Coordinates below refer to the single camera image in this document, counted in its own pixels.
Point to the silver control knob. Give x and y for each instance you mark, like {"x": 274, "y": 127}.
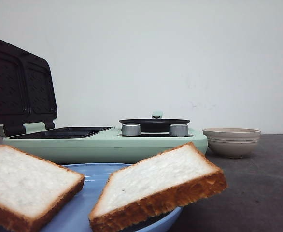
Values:
{"x": 178, "y": 130}
{"x": 131, "y": 129}

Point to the beige ribbed bowl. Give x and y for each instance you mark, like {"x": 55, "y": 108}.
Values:
{"x": 232, "y": 142}

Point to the left silver control knob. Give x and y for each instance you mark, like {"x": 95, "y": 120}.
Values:
{"x": 131, "y": 129}

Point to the mint green breakfast maker base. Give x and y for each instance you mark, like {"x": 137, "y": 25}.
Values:
{"x": 100, "y": 144}

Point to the mint green sandwich maker lid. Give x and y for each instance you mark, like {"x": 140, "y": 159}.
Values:
{"x": 26, "y": 91}

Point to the blue plate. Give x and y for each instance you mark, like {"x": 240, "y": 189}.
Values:
{"x": 73, "y": 217}

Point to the right silver control knob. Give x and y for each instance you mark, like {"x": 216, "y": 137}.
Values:
{"x": 178, "y": 130}

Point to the white bread slice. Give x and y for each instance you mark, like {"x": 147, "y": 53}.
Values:
{"x": 154, "y": 186}
{"x": 32, "y": 189}

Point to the small black frying pan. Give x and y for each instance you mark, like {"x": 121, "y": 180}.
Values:
{"x": 155, "y": 124}

